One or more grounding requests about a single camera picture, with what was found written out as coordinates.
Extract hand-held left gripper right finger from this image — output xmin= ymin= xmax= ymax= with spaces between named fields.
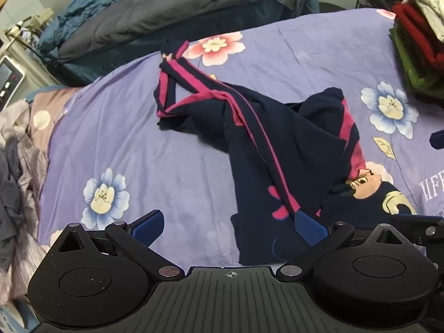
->
xmin=277 ymin=209 xmax=412 ymax=281

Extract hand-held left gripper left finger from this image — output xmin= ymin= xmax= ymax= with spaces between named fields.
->
xmin=51 ymin=210 xmax=184 ymax=280

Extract navy pink-striped cartoon print clothes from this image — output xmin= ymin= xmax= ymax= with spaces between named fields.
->
xmin=153 ymin=39 xmax=418 ymax=266

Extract pile of grey clothes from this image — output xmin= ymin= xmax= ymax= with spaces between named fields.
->
xmin=0 ymin=88 xmax=84 ymax=306

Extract green folded cloth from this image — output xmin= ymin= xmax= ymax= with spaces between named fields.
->
xmin=388 ymin=24 xmax=444 ymax=94

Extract purple floral bedsheet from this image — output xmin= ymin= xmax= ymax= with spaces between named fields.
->
xmin=36 ymin=7 xmax=444 ymax=274

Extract red knit garment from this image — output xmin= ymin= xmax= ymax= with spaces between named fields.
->
xmin=392 ymin=2 xmax=444 ymax=72

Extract white dotted garment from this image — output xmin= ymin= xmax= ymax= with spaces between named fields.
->
xmin=404 ymin=0 xmax=444 ymax=42

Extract dark grey cloth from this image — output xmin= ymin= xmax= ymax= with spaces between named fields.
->
xmin=0 ymin=137 xmax=37 ymax=271

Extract white appliance with control panel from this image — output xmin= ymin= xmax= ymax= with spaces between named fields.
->
xmin=0 ymin=55 xmax=26 ymax=108

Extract blue and grey quilt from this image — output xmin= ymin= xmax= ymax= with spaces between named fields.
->
xmin=35 ymin=0 xmax=320 ymax=87

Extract white device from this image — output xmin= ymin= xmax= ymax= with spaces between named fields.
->
xmin=3 ymin=7 xmax=55 ymax=47

